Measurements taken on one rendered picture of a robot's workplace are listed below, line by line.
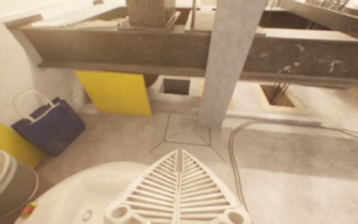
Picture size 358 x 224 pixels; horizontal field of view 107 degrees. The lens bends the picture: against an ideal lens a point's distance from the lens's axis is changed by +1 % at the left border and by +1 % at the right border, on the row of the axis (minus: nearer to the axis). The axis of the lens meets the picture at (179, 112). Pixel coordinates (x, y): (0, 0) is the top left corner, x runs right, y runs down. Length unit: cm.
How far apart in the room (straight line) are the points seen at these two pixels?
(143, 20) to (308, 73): 102
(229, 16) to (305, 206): 103
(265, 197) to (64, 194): 94
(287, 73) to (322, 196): 74
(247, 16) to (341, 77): 78
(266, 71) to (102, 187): 105
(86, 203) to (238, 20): 91
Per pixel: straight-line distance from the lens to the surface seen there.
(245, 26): 73
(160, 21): 86
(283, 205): 104
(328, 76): 124
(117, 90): 112
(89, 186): 64
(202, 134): 105
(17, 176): 92
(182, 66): 94
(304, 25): 193
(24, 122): 117
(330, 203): 121
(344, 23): 118
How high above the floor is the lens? 87
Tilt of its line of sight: 46 degrees down
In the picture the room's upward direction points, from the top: straight up
